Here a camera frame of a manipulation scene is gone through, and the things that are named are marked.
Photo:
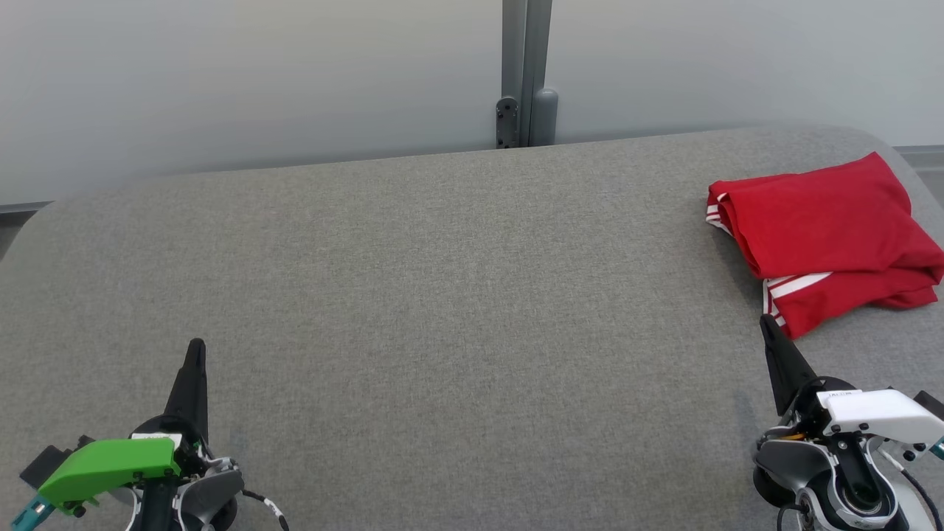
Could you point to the red and white jersey shirt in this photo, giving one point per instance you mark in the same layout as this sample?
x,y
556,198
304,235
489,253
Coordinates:
x,y
818,221

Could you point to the grey cylindrical post cap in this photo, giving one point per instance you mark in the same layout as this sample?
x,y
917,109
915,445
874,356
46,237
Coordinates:
x,y
544,118

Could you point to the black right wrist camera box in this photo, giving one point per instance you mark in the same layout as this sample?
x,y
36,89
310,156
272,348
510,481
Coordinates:
x,y
933,404

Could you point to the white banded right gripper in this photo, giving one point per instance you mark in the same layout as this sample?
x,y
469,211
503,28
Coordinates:
x,y
877,413

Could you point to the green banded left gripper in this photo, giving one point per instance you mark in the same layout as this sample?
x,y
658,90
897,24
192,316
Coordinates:
x,y
110,464

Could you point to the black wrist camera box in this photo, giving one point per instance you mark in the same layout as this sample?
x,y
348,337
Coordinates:
x,y
37,466
933,404

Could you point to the grey fabric sofa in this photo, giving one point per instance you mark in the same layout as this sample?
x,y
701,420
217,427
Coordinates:
x,y
442,295

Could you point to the grey metal partition post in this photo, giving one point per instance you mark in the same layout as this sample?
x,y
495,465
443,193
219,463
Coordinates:
x,y
525,51

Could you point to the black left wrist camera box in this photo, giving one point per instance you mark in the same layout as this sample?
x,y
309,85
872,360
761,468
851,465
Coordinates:
x,y
37,466

